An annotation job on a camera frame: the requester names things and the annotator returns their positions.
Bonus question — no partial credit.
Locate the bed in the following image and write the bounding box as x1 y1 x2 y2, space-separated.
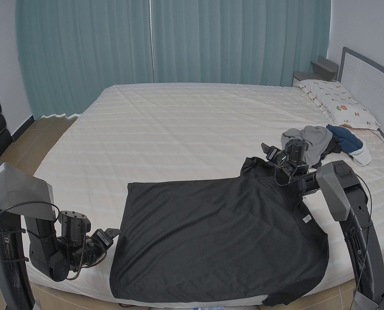
27 46 384 309

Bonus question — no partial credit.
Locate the white printed pillow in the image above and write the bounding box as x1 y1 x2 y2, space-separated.
296 79 381 131

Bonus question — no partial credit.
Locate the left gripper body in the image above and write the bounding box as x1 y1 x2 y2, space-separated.
88 228 116 255

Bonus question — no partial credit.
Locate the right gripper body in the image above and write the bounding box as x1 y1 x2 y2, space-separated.
266 146 288 168

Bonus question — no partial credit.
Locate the black T-shirt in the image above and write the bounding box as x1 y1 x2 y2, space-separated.
109 156 330 307

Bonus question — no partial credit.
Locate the grey bedside table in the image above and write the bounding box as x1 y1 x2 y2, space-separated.
292 56 339 86

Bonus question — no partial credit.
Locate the pile of clothes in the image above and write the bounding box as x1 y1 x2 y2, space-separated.
281 125 372 170

